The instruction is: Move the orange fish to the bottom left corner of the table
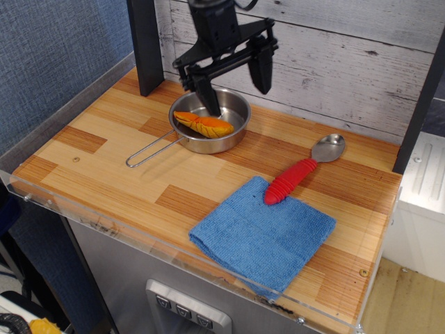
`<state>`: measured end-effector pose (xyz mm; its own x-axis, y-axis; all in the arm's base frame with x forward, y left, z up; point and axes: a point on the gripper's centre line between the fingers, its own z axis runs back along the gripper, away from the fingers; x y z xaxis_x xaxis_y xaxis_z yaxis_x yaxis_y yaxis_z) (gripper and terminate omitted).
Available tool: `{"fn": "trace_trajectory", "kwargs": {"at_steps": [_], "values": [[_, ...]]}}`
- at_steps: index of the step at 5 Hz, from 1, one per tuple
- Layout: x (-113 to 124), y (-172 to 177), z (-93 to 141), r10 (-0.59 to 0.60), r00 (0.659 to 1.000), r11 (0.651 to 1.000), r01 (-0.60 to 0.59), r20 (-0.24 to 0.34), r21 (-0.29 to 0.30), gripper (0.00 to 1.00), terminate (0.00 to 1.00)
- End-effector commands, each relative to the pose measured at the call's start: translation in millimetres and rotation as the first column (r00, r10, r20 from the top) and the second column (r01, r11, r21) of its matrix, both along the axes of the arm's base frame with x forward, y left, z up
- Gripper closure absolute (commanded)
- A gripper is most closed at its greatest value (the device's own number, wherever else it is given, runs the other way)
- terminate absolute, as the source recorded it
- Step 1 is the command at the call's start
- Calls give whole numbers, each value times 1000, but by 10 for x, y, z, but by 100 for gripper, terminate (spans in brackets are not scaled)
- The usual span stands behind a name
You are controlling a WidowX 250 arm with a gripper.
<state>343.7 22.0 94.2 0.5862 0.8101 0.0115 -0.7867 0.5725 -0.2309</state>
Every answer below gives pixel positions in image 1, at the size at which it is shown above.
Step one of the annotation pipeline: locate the steel button control panel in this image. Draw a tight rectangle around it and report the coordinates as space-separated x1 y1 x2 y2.
145 279 232 333

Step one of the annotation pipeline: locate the blue folded cloth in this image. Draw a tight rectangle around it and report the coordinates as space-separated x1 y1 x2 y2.
189 176 336 301

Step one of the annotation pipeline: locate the dark vertical post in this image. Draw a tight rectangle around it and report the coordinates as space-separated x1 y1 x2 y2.
127 0 165 97
392 33 444 175

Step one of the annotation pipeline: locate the white ridged side unit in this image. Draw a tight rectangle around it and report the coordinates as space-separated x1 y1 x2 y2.
382 132 444 282

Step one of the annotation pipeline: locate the yellow object bottom left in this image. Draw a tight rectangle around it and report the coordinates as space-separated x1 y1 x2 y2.
29 318 61 334

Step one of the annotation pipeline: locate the clear acrylic front guard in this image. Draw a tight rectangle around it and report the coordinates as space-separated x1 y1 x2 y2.
1 159 401 333

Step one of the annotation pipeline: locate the dark left vertical post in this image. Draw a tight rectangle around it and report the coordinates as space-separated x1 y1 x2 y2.
127 0 165 97

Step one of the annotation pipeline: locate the dark right vertical post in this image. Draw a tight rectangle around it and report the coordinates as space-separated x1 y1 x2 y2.
392 33 444 175

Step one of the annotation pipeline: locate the red handled metal spoon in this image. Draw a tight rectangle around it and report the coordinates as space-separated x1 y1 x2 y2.
264 134 346 205

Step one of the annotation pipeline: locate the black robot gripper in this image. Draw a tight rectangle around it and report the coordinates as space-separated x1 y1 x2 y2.
173 1 278 116

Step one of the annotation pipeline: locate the small steel saucepan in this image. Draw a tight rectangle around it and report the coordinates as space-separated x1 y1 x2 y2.
126 88 252 168

